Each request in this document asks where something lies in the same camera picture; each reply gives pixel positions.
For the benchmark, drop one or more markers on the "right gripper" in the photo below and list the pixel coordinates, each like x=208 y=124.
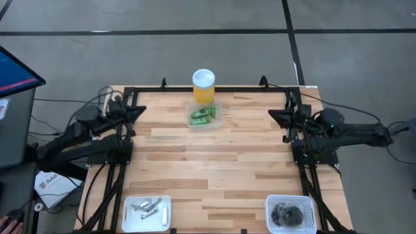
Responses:
x=302 y=118

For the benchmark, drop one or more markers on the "grey stand leg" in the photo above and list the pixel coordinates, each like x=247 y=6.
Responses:
x=406 y=127

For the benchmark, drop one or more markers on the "black mesh bath puff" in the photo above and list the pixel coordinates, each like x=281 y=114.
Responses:
x=280 y=207
x=293 y=215
x=277 y=217

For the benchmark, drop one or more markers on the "black computer mouse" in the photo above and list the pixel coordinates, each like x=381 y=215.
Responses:
x=16 y=215

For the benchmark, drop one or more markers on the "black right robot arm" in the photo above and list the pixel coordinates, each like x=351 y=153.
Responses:
x=357 y=133

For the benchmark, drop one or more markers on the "computer monitor blue screen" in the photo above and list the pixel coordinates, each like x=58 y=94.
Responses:
x=13 y=74

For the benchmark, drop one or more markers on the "white perforated plastic basket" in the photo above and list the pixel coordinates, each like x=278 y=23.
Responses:
x=310 y=203

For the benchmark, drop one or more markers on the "white solid plastic bin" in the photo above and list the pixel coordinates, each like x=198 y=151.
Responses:
x=146 y=226

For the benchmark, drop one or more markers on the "grey desk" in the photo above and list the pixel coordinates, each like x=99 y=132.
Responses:
x=16 y=136

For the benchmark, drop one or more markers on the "yellow wipes canister white lid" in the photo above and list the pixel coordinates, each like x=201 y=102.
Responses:
x=203 y=79

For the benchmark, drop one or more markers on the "small printed card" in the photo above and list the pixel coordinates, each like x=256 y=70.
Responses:
x=3 y=109

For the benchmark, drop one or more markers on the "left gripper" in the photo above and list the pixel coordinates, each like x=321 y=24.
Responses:
x=117 y=112

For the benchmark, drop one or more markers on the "white printed booklet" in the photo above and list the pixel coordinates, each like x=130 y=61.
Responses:
x=55 y=191

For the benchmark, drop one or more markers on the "small white tape roll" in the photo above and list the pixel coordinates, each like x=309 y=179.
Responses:
x=39 y=207

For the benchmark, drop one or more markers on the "black aluminium table frame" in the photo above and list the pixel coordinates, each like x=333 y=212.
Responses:
x=243 y=89

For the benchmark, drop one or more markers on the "person's hand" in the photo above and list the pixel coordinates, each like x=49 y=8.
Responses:
x=9 y=227

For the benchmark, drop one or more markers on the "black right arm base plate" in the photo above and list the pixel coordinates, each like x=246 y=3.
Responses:
x=325 y=160

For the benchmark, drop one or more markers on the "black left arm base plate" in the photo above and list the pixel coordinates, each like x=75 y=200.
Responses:
x=123 y=159

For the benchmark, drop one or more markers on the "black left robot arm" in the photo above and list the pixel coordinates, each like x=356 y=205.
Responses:
x=81 y=152

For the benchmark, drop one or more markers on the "green travel bottle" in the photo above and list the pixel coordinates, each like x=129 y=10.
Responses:
x=200 y=121
x=213 y=110
x=200 y=113

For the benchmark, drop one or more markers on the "clear plastic container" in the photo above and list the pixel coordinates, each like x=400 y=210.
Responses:
x=219 y=114

